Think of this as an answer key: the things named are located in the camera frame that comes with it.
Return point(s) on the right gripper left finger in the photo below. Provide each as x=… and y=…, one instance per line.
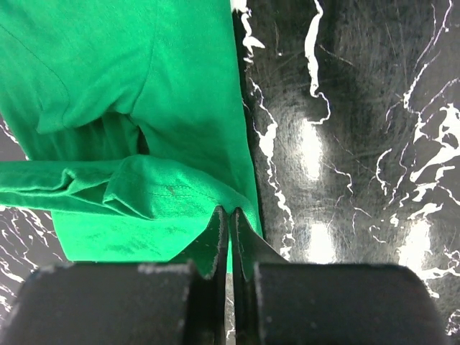
x=207, y=254

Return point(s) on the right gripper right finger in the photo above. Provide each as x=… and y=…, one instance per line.
x=259, y=279

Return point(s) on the green t-shirt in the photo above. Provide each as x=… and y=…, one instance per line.
x=130, y=115

